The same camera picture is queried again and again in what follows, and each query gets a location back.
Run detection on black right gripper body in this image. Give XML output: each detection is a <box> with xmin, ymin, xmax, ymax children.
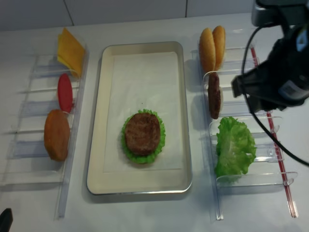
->
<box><xmin>231</xmin><ymin>61</ymin><xmax>287</xmax><ymax>113</ymax></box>

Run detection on brown meat patty front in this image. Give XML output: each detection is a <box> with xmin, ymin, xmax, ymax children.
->
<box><xmin>125</xmin><ymin>113</ymin><xmax>161</xmax><ymax>156</ymax></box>

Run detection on brown meat patty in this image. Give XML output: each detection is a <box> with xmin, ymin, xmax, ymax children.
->
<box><xmin>208</xmin><ymin>72</ymin><xmax>221</xmax><ymax>119</ymax></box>
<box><xmin>125</xmin><ymin>113</ymin><xmax>161</xmax><ymax>156</ymax></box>

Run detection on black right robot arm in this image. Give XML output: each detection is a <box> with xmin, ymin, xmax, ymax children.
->
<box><xmin>231</xmin><ymin>0</ymin><xmax>309</xmax><ymax>114</ymax></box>

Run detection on brown meat patty back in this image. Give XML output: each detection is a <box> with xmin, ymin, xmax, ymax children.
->
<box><xmin>208</xmin><ymin>72</ymin><xmax>221</xmax><ymax>119</ymax></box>

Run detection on green lettuce leaf in rack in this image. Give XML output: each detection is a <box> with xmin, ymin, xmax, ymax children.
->
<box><xmin>215</xmin><ymin>116</ymin><xmax>256</xmax><ymax>177</ymax></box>

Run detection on green lettuce leaf on tray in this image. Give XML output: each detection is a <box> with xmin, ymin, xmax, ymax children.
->
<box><xmin>121</xmin><ymin>109</ymin><xmax>166</xmax><ymax>164</ymax></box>

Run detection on yellow cheese slices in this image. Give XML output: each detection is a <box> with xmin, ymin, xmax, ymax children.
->
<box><xmin>57</xmin><ymin>28</ymin><xmax>85</xmax><ymax>78</ymax></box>

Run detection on red tomato slice in rack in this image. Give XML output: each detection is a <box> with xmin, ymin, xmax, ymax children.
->
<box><xmin>57</xmin><ymin>73</ymin><xmax>73</xmax><ymax>113</ymax></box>

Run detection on tan bun half left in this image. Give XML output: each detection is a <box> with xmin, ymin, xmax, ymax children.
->
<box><xmin>199</xmin><ymin>28</ymin><xmax>216</xmax><ymax>73</ymax></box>

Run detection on tan bun half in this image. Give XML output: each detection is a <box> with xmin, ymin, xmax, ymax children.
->
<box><xmin>212</xmin><ymin>26</ymin><xmax>225</xmax><ymax>70</ymax></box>
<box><xmin>199</xmin><ymin>28</ymin><xmax>216</xmax><ymax>73</ymax></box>

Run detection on tan bun half right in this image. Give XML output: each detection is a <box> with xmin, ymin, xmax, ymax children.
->
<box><xmin>212</xmin><ymin>26</ymin><xmax>225</xmax><ymax>70</ymax></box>

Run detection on clear acrylic right rack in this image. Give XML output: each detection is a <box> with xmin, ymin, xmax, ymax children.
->
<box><xmin>191</xmin><ymin>29</ymin><xmax>299</xmax><ymax>221</ymax></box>

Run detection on clear acrylic rack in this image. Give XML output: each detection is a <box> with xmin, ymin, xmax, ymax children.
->
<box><xmin>0</xmin><ymin>37</ymin><xmax>88</xmax><ymax>218</ymax></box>
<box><xmin>191</xmin><ymin>29</ymin><xmax>299</xmax><ymax>221</ymax></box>

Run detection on white paper liner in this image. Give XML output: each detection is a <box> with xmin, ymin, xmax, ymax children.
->
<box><xmin>104</xmin><ymin>52</ymin><xmax>183</xmax><ymax>172</ymax></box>

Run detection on cream metal tray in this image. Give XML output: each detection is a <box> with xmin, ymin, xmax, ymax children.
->
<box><xmin>86</xmin><ymin>42</ymin><xmax>192</xmax><ymax>195</ymax></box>

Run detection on brown bun in left rack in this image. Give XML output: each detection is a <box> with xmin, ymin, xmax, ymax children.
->
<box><xmin>44</xmin><ymin>109</ymin><xmax>70</xmax><ymax>161</ymax></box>

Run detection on clear acrylic left rack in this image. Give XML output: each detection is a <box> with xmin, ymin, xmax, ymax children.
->
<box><xmin>0</xmin><ymin>37</ymin><xmax>88</xmax><ymax>218</ymax></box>

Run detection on black left gripper tip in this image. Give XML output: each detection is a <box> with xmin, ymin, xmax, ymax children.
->
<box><xmin>0</xmin><ymin>208</ymin><xmax>13</xmax><ymax>232</ymax></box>

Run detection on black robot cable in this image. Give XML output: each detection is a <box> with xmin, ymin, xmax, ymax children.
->
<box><xmin>241</xmin><ymin>23</ymin><xmax>309</xmax><ymax>167</ymax></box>

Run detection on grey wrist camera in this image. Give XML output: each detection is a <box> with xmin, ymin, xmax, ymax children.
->
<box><xmin>251</xmin><ymin>0</ymin><xmax>291</xmax><ymax>27</ymax></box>

